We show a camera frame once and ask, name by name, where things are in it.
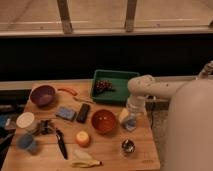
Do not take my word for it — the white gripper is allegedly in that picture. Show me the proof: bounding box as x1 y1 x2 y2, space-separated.
118 95 146 124

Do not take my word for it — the light blue towel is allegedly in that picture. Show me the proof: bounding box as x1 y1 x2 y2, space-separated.
124 114 136 131

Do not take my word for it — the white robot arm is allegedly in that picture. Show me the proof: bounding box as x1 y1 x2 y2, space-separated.
124 60 213 171

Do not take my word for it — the shiny metal cup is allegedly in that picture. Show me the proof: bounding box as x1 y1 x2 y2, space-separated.
121 139 135 154

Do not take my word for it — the blue plastic cup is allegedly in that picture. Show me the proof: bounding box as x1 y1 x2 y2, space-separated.
16 134 37 154

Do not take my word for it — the red-orange bowl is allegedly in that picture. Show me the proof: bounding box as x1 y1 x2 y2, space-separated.
91 109 117 134

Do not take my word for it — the green plastic tray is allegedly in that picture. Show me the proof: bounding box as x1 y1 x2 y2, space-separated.
90 69 139 105

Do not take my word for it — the dark grape bunch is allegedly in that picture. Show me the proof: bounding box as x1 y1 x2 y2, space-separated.
95 80 113 94

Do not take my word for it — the black rectangular block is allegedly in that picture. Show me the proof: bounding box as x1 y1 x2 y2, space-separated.
76 104 90 123

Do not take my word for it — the orange apple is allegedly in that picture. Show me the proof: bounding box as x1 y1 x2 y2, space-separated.
76 131 90 147

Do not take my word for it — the thin wooden stick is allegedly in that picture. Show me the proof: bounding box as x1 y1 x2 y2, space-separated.
73 96 94 104

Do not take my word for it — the orange carrot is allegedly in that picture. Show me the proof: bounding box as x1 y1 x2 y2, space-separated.
57 88 77 96

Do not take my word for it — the blue sponge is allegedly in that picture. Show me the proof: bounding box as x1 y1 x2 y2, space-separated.
56 106 76 121

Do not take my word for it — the yellow banana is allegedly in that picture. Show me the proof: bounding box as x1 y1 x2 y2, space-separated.
70 149 104 169

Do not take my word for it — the dark metal clamp tool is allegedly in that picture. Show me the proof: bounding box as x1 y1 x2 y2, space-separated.
35 120 55 135

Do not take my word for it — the purple bowl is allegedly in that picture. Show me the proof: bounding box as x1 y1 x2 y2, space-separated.
30 85 56 107

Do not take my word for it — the black handled knife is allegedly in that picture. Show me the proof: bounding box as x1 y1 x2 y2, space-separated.
55 129 68 160

